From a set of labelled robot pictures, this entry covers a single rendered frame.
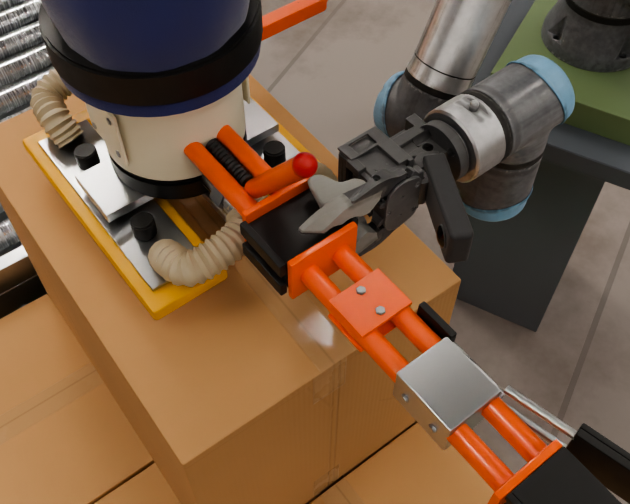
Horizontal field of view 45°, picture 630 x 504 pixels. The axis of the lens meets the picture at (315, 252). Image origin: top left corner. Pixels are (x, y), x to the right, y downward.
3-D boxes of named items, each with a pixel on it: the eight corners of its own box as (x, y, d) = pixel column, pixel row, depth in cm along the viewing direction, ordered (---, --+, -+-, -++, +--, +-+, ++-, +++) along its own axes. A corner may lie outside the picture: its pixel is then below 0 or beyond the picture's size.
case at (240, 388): (46, 291, 141) (-34, 136, 109) (229, 193, 155) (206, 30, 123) (220, 565, 113) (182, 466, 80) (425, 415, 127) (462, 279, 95)
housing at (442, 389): (388, 396, 71) (392, 374, 67) (442, 356, 73) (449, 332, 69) (440, 454, 67) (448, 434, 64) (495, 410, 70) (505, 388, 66)
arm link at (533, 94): (569, 137, 93) (593, 74, 85) (497, 186, 88) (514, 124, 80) (512, 96, 97) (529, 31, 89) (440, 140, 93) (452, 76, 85)
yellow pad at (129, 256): (24, 149, 102) (12, 122, 98) (91, 117, 106) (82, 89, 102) (156, 323, 87) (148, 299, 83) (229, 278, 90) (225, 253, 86)
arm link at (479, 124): (497, 180, 88) (514, 119, 80) (466, 201, 86) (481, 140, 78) (443, 136, 92) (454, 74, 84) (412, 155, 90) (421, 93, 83)
